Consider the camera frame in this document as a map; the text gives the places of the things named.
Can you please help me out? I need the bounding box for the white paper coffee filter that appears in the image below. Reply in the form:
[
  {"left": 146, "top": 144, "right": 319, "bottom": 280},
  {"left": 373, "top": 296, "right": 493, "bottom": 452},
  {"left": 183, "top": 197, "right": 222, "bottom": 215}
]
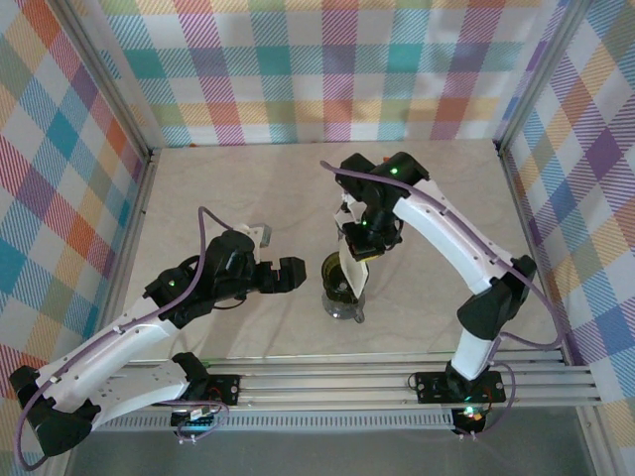
[{"left": 336, "top": 232, "right": 372, "bottom": 301}]

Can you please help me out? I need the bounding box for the dark green plastic dripper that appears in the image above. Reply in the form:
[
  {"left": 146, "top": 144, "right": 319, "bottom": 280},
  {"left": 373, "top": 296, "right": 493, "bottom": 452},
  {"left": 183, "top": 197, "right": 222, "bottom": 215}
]
[{"left": 319, "top": 251, "right": 363, "bottom": 303}]

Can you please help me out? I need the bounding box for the clear glass server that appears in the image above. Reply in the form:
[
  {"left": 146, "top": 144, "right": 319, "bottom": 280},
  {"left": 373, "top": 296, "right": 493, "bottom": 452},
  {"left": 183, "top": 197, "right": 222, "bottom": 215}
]
[{"left": 320, "top": 290, "right": 368, "bottom": 326}]

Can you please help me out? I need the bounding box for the left circuit board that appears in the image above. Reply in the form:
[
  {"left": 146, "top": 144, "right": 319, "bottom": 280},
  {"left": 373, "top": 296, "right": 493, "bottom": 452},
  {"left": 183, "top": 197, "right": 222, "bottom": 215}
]
[{"left": 171, "top": 404, "right": 219, "bottom": 431}]

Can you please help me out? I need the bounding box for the circuit board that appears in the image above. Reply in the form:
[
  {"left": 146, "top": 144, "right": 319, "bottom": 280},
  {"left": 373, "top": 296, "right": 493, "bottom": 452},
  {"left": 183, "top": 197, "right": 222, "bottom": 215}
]
[
  {"left": 171, "top": 404, "right": 219, "bottom": 431},
  {"left": 453, "top": 406, "right": 485, "bottom": 432}
]

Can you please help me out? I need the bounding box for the plaid fabric backdrop panel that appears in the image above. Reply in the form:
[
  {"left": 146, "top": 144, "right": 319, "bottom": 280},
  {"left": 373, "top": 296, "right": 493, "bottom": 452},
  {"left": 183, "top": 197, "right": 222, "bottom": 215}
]
[
  {"left": 500, "top": 0, "right": 635, "bottom": 403},
  {"left": 63, "top": 0, "right": 581, "bottom": 148},
  {"left": 0, "top": 0, "right": 150, "bottom": 403}
]

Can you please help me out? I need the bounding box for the right circuit board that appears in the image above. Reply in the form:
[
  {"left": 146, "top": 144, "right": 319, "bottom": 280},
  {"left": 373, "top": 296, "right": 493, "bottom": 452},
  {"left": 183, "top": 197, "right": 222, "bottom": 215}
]
[{"left": 453, "top": 406, "right": 485, "bottom": 432}]

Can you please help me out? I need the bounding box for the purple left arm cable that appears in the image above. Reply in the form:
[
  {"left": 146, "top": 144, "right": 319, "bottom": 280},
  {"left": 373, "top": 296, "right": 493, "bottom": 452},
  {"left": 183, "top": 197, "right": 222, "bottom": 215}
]
[{"left": 13, "top": 205, "right": 235, "bottom": 471}]

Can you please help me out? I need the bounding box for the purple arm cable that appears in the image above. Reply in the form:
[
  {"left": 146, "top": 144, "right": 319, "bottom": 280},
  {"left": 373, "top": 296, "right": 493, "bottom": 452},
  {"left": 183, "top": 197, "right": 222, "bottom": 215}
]
[
  {"left": 319, "top": 159, "right": 567, "bottom": 440},
  {"left": 13, "top": 205, "right": 235, "bottom": 471}
]

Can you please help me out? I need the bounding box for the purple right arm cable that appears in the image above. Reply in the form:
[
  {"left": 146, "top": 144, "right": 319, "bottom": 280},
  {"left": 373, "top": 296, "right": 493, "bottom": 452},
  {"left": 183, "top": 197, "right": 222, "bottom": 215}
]
[{"left": 319, "top": 159, "right": 567, "bottom": 440}]

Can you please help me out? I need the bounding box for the aluminium table edge rail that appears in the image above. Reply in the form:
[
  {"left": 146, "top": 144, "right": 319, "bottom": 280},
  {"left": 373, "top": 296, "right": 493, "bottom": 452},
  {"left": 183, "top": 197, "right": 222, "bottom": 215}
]
[
  {"left": 106, "top": 147, "right": 161, "bottom": 368},
  {"left": 495, "top": 141, "right": 579, "bottom": 366}
]

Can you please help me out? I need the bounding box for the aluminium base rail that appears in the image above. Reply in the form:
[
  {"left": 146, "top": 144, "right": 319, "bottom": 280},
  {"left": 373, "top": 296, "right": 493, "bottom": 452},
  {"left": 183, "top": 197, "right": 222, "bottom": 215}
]
[{"left": 59, "top": 364, "right": 599, "bottom": 411}]

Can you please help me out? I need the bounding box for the slotted grey cable duct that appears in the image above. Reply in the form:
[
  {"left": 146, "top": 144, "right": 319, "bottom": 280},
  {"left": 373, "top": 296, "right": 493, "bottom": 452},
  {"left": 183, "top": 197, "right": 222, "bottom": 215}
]
[{"left": 113, "top": 414, "right": 457, "bottom": 432}]

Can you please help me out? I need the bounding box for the short purple cable loop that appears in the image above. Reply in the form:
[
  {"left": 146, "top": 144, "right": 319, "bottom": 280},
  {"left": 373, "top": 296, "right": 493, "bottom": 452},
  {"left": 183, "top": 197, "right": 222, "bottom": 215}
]
[{"left": 173, "top": 399, "right": 237, "bottom": 445}]

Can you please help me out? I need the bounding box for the aluminium frame post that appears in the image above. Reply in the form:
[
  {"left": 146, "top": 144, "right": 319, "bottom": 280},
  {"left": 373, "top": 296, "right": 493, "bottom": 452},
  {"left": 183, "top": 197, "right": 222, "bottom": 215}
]
[
  {"left": 58, "top": 0, "right": 156, "bottom": 156},
  {"left": 494, "top": 0, "right": 594, "bottom": 150}
]

